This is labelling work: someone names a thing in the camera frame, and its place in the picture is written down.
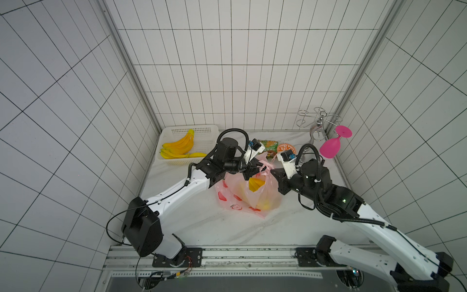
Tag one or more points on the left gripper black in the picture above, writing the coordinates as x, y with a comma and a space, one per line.
247, 173

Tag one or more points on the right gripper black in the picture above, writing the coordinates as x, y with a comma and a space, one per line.
278, 175

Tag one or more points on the yellow banana bunch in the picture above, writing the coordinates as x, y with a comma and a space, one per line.
255, 184
181, 149

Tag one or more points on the pink plastic bag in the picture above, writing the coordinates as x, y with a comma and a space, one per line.
233, 192

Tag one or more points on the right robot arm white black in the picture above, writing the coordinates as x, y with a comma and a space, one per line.
405, 264

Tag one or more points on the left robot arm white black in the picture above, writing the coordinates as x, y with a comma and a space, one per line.
142, 223

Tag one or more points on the yellow banana bunch in basket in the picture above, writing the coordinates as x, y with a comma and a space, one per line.
181, 149

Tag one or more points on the green snack packet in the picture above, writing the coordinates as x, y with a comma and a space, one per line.
270, 148

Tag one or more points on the white plastic basket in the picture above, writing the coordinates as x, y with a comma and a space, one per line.
204, 141

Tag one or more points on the magenta plastic wine glass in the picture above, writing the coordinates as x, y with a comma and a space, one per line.
332, 146

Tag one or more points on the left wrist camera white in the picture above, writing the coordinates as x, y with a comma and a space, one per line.
254, 147

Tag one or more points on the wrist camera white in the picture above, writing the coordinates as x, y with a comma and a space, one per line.
254, 147
288, 160

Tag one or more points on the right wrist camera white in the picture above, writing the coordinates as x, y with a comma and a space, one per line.
288, 160

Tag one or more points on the chrome wire glass rack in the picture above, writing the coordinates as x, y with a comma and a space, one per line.
316, 122

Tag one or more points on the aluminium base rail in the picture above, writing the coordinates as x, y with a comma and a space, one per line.
218, 261

